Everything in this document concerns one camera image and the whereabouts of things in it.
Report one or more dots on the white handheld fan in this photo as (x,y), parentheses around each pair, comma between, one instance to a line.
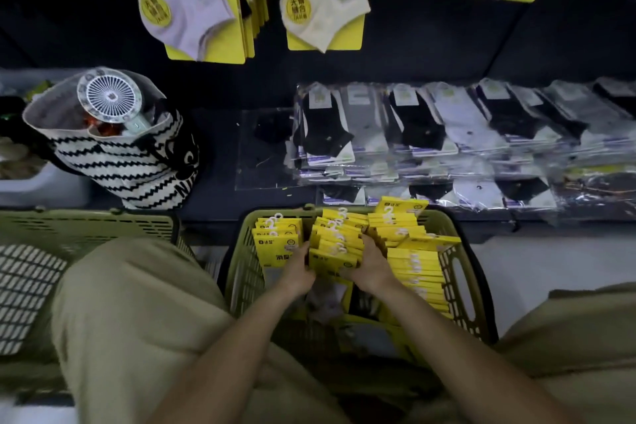
(109,95)

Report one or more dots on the green shopping basket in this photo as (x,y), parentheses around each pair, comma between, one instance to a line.
(99,222)

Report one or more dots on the person's left forearm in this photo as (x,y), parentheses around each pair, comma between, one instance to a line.
(223,369)

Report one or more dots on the olive trousers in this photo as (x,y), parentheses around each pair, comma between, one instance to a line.
(124,314)

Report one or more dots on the black white zigzag tote bag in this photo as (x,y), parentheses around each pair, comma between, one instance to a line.
(134,175)

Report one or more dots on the row of clear bagged socks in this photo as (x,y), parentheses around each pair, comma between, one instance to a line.
(323,130)

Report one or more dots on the person's left hand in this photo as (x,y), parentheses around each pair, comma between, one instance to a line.
(298,272)

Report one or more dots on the white plastic bin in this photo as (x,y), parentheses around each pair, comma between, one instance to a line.
(49,190)

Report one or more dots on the stack of yellow packets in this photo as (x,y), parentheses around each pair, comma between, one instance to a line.
(278,250)

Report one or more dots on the person's right forearm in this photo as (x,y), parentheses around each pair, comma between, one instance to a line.
(472,369)

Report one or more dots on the person's right hand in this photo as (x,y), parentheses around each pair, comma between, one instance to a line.
(372,272)

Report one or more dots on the green basket black rim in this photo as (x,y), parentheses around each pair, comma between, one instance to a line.
(238,279)

